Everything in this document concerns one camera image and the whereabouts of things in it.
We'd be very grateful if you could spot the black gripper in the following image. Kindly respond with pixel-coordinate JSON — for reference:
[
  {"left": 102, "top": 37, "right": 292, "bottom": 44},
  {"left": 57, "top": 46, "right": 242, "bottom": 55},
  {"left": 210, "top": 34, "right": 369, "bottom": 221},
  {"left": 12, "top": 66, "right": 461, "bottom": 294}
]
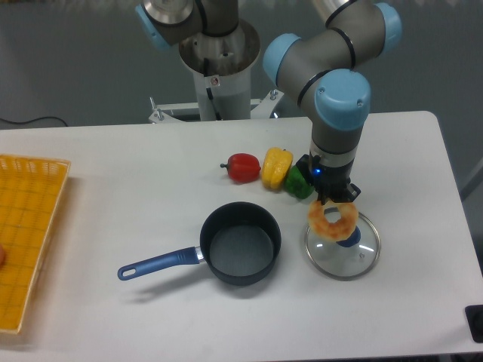
[{"left": 296, "top": 155, "right": 361, "bottom": 205}]

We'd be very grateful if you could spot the glazed toy donut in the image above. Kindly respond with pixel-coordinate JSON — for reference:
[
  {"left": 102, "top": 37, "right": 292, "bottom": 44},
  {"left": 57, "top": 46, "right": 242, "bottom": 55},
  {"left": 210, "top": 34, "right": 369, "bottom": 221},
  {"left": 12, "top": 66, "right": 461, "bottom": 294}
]
[{"left": 307, "top": 200, "right": 359, "bottom": 242}]

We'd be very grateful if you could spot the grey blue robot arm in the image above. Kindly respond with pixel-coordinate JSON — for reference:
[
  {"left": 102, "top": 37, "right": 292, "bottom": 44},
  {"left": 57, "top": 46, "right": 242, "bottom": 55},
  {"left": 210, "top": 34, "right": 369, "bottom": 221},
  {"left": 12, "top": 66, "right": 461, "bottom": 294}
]
[{"left": 135, "top": 1, "right": 402, "bottom": 203}]

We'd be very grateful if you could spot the green toy bell pepper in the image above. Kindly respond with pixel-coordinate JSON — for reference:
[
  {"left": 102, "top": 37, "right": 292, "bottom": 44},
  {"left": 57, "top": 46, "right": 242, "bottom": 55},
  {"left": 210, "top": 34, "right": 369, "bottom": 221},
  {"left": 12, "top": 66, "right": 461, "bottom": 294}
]
[{"left": 284, "top": 166, "right": 314, "bottom": 200}]

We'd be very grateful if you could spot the glass lid blue knob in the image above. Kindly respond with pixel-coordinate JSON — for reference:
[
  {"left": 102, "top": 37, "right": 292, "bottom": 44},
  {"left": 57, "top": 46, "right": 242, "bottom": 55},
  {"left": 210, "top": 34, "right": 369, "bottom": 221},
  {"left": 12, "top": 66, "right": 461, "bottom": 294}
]
[{"left": 304, "top": 213, "right": 381, "bottom": 281}]

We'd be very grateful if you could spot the yellow toy bell pepper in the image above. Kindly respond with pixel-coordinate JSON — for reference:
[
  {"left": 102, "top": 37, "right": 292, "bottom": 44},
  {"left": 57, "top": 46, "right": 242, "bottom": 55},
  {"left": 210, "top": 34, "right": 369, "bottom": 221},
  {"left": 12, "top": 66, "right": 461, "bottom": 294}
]
[{"left": 261, "top": 147, "right": 293, "bottom": 190}]

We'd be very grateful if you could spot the red toy bell pepper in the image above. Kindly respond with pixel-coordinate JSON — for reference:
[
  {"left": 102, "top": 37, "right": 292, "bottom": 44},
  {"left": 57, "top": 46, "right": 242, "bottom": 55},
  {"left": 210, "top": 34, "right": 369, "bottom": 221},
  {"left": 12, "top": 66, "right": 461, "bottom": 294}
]
[{"left": 220, "top": 153, "right": 261, "bottom": 183}]

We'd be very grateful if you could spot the dark blue saucepan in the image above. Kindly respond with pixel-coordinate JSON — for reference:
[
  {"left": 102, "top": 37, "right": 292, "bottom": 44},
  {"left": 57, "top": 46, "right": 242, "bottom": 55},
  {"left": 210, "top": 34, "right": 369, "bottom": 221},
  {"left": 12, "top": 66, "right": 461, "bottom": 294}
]
[{"left": 117, "top": 201, "right": 281, "bottom": 286}]

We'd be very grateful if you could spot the black object table corner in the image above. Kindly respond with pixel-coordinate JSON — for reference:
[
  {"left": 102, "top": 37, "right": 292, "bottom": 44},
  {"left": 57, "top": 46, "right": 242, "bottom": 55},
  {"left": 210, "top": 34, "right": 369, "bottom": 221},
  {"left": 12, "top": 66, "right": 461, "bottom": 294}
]
[{"left": 465, "top": 305, "right": 483, "bottom": 343}]

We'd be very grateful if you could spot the yellow plastic basket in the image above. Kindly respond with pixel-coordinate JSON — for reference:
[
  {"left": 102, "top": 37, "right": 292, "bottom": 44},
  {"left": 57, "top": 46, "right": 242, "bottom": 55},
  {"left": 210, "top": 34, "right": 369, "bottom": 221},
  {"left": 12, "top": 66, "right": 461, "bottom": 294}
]
[{"left": 1, "top": 154, "right": 71, "bottom": 334}]

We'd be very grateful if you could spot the black cable on floor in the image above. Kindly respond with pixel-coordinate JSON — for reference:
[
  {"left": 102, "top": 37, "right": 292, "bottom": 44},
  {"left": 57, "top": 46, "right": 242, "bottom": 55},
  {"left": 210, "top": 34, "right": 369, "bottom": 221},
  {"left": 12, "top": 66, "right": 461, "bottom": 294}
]
[{"left": 0, "top": 116, "right": 69, "bottom": 127}]

